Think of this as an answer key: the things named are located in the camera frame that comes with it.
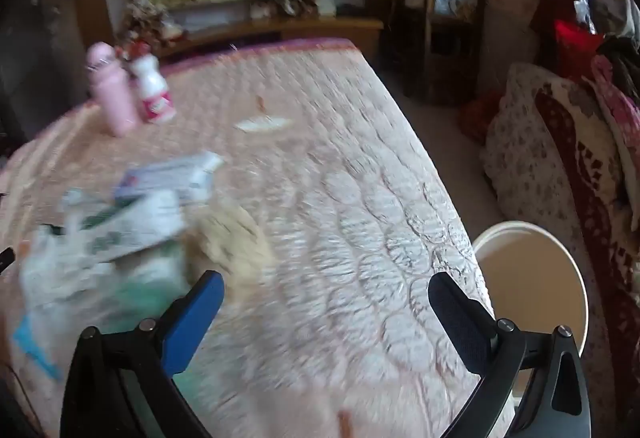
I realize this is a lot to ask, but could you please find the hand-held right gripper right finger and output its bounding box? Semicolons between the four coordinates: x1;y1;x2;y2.
428;272;586;438

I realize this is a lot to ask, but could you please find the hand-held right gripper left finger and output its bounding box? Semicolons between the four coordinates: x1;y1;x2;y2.
60;270;225;438

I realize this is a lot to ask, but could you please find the white plastic bucket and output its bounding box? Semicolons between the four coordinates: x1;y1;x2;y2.
472;220;588;399

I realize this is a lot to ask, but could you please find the green and white carton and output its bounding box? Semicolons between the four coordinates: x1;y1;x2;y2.
60;190;186;264

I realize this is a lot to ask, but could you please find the white and green plastic bag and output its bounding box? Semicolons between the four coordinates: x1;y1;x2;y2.
20;223;191;334

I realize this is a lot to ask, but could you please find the white and blue box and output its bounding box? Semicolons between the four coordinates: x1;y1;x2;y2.
114;152;223;206

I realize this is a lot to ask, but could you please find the white floral cushion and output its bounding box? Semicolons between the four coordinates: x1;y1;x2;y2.
482;63;566;219

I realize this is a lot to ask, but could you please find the flat white wrapper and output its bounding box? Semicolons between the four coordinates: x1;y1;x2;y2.
235;116;293;133

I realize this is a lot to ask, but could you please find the orange-red cloth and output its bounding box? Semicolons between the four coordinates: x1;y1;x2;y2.
460;90;503;141

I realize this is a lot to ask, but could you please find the white bottle with pink label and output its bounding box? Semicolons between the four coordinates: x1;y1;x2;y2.
127;53;177;125

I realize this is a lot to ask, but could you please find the pink water bottle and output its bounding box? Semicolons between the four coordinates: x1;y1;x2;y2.
86;43;138;137

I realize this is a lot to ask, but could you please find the pink floral clothing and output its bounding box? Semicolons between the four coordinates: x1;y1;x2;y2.
590;55;640;179

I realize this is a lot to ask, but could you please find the bright red bag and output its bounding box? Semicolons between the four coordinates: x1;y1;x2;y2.
552;20;606;79

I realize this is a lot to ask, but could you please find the dark wooden chair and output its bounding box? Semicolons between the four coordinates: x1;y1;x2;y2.
387;0;488;106

